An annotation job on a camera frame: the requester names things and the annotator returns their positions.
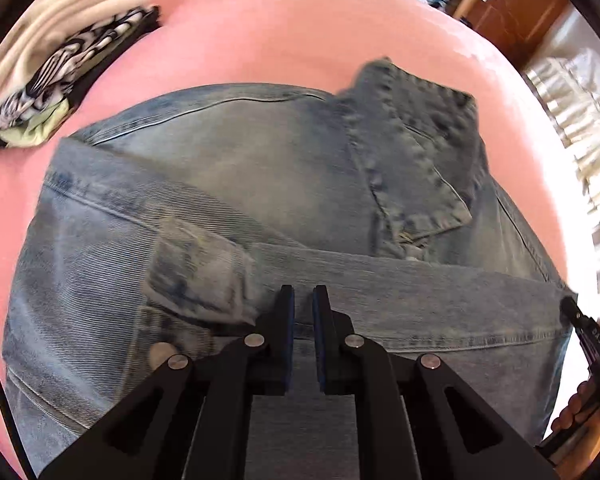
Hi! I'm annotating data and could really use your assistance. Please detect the brown wooden door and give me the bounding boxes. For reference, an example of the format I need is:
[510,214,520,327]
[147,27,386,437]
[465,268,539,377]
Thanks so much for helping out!
[452,0,571,66]

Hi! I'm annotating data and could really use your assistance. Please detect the person's right hand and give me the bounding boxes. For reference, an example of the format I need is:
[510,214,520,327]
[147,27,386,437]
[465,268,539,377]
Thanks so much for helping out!
[550,377,600,436]

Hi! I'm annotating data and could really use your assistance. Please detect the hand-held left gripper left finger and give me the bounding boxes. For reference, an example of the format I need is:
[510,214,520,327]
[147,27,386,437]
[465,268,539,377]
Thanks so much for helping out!
[37,284,296,480]

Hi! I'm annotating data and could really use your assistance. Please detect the black white patterned garment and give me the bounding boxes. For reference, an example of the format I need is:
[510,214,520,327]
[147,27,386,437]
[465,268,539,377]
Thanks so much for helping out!
[0,7,161,153]

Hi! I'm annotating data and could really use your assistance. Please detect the light green folded garment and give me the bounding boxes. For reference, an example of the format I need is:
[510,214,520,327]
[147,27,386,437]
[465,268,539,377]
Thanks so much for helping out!
[0,100,76,148]

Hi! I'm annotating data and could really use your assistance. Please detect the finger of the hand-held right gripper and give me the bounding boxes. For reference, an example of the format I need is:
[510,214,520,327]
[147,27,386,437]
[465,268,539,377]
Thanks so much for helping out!
[560,297,593,333]

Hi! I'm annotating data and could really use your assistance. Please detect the blue denim jacket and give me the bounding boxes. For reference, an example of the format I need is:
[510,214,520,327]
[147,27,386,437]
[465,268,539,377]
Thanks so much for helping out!
[2,57,578,480]

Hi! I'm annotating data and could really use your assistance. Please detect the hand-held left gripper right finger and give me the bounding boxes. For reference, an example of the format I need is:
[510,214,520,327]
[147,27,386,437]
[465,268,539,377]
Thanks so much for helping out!
[312,284,556,480]

